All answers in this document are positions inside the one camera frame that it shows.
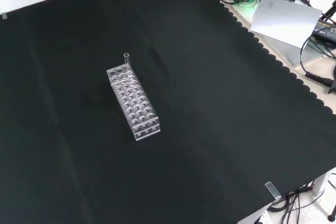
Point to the clear glass test tube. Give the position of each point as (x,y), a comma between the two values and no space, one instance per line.
(127,60)

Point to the clear test tube rack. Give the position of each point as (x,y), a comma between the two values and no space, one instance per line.
(134,100)

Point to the black bench cloth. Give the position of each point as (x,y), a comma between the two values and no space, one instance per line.
(183,103)

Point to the clear tape strip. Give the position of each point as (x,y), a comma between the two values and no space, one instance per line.
(273,190)
(4,15)

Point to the pale board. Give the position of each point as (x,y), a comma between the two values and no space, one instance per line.
(284,20)

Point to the black power adapter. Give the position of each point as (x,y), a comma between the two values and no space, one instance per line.
(325,30)

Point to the white table leg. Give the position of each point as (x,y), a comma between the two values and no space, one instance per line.
(319,183)

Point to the black tripod leg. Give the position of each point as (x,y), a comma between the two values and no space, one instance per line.
(329,12)

